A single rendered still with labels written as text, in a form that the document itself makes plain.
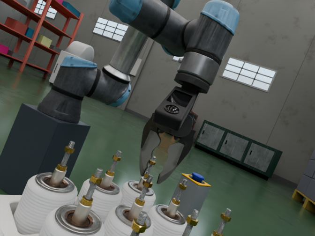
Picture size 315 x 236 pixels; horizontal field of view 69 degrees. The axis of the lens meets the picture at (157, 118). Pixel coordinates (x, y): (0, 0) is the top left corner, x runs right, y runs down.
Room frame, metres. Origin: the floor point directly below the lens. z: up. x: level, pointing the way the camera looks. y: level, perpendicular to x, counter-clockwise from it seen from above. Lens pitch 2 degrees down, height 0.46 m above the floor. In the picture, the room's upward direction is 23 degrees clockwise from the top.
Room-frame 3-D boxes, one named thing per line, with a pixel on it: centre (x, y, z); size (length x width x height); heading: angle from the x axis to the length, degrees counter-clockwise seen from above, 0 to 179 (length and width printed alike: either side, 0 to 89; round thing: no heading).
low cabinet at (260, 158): (6.01, -2.18, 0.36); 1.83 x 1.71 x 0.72; 71
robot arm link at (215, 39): (0.46, -0.03, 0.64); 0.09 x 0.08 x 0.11; 30
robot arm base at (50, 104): (0.85, 0.34, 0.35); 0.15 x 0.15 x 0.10
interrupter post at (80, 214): (0.36, 0.05, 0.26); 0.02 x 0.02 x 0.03
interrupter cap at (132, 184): (0.61, -0.03, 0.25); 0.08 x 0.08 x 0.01
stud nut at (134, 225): (0.28, -0.03, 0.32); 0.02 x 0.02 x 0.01; 38
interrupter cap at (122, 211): (0.44, -0.03, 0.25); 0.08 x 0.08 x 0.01
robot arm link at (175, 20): (0.54, 0.03, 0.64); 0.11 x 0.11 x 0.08; 30
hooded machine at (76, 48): (5.90, 2.49, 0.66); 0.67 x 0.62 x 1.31; 162
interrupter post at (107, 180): (0.53, 0.05, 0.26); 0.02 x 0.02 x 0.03
